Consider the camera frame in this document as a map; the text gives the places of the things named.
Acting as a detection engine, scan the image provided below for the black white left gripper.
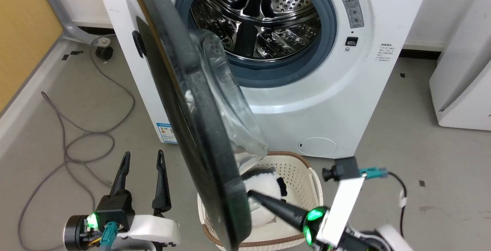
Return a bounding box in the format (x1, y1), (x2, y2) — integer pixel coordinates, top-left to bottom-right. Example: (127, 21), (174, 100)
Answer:
(94, 150), (181, 251)

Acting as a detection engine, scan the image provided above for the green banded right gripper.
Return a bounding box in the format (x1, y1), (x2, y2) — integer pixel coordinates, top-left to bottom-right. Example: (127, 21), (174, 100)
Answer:
(247, 190), (331, 248)

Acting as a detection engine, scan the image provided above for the dark round washing machine door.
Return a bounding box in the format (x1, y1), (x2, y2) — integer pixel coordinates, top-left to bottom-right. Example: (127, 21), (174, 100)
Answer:
(124, 0), (269, 251)

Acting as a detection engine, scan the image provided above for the white front-load washing machine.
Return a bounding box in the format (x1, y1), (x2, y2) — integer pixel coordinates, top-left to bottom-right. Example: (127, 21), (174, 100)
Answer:
(93, 0), (434, 159)

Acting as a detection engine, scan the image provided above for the grey-blue rubber door gasket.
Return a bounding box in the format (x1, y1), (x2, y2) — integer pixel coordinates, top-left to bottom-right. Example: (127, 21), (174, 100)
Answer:
(175, 0), (338, 89)

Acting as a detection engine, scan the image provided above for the panda plush toy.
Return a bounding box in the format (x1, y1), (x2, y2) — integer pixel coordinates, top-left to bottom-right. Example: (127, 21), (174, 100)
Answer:
(240, 167), (288, 228)

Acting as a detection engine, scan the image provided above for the white laundry basket brown rim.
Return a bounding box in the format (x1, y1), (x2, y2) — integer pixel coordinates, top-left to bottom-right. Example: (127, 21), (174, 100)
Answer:
(197, 151), (324, 251)

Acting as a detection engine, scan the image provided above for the blue energy label sticker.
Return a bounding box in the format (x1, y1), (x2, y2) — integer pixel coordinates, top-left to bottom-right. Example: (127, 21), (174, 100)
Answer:
(157, 122), (178, 144)

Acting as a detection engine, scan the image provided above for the round white filter cover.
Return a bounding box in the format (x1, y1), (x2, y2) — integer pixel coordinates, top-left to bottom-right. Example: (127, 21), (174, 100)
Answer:
(298, 137), (338, 157)

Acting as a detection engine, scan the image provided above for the black caster wheel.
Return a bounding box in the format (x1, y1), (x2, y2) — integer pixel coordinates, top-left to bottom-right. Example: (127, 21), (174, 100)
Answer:
(95, 38), (114, 61)

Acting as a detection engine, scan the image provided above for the grey metal stand leg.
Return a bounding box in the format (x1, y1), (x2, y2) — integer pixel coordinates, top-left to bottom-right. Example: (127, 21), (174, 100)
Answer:
(46, 0), (112, 46)

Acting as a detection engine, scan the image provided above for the small white text sticker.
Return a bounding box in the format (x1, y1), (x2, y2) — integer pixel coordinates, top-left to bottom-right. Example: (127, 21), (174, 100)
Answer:
(377, 43), (393, 63)

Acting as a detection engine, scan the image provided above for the stainless steel washer drum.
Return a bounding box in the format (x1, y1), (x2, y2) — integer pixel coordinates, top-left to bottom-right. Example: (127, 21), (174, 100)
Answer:
(190, 0), (322, 62)

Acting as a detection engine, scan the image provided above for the yellow wooden panel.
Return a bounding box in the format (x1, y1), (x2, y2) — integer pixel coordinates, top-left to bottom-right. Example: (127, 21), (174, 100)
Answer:
(0, 0), (63, 113)

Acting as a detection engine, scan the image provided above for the grey warning label sticker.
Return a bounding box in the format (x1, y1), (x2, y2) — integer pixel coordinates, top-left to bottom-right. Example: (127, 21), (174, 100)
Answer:
(341, 0), (364, 29)

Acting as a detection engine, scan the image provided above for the white cabinet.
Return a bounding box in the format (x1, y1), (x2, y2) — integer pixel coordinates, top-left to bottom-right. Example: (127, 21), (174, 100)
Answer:
(428, 0), (491, 131)

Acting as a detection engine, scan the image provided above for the teal cable connector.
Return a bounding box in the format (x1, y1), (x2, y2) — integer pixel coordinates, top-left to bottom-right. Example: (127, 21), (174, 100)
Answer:
(359, 167), (389, 179)
(99, 221), (119, 251)

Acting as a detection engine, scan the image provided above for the grey floor cable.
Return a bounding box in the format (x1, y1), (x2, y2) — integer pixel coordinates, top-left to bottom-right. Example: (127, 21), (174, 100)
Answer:
(18, 36), (136, 251)

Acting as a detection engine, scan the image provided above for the thin black cable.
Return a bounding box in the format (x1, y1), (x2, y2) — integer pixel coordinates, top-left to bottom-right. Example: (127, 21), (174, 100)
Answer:
(387, 172), (408, 237)

